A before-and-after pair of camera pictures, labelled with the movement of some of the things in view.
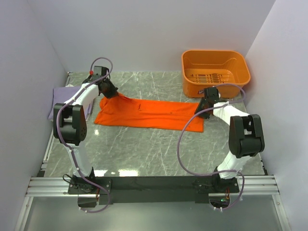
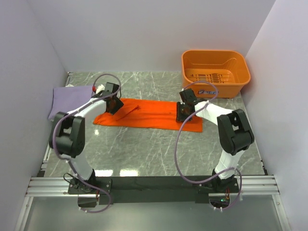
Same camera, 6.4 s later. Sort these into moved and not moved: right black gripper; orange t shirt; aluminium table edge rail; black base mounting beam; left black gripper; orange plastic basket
Moved: right black gripper; left black gripper
Not moved: orange plastic basket; aluminium table edge rail; black base mounting beam; orange t shirt
